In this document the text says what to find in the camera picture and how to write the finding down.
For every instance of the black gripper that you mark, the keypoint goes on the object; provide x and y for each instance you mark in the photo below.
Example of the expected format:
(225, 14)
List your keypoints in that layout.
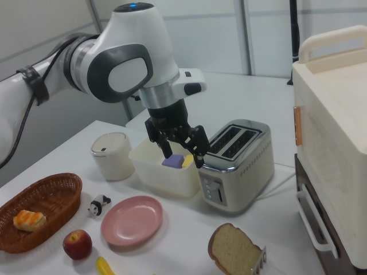
(167, 117)

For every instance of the brown bread slice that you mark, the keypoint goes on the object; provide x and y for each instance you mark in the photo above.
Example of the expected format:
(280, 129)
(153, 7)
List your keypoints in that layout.
(232, 252)

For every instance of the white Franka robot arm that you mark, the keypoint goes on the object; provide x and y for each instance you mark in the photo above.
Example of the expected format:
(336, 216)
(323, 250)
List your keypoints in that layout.
(137, 34)

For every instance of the cream and chrome toaster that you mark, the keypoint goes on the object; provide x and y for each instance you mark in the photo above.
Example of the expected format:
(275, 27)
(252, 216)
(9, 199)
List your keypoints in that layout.
(252, 163)

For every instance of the yellow block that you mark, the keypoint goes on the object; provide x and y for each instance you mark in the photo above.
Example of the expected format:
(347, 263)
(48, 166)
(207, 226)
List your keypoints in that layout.
(187, 161)

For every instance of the purple block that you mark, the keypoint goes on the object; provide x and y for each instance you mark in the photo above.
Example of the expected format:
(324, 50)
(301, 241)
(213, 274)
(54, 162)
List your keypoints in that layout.
(173, 161)

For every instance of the white plastic bin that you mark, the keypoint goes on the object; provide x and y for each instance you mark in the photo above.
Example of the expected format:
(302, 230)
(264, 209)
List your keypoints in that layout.
(160, 180)

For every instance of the small white lidded canister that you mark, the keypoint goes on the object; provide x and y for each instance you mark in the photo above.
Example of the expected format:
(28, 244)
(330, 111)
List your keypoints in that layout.
(113, 160)

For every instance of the pink plate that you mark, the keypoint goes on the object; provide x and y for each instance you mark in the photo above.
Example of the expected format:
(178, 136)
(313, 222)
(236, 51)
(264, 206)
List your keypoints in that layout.
(132, 220)

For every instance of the panda figurine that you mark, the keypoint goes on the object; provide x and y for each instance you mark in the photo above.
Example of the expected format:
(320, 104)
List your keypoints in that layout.
(97, 204)

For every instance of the orange oven tab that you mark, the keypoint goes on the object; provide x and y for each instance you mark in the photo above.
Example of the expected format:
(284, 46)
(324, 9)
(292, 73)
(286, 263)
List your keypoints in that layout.
(298, 126)

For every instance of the brown wicker basket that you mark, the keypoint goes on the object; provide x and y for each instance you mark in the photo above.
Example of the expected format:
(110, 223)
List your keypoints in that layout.
(54, 197)

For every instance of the metal toast rack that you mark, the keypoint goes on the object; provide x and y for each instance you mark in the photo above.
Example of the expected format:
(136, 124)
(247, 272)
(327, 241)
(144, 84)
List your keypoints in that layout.
(259, 262)

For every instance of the red apple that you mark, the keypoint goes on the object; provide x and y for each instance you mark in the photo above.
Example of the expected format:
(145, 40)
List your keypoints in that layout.
(77, 245)

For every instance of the yellow banana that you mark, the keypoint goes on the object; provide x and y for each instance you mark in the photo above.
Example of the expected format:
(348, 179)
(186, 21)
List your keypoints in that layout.
(103, 267)

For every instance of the cream toy oven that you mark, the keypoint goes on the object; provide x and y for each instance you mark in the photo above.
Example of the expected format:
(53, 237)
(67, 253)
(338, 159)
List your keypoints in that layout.
(332, 120)

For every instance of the black pole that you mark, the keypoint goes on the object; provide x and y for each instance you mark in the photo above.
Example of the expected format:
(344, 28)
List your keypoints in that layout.
(294, 34)

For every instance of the orange glazed pastry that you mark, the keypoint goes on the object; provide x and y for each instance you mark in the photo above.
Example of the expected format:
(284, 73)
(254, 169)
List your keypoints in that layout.
(28, 220)

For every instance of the dark brown cabinet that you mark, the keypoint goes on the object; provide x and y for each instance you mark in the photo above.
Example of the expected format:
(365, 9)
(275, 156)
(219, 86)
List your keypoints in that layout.
(341, 252)

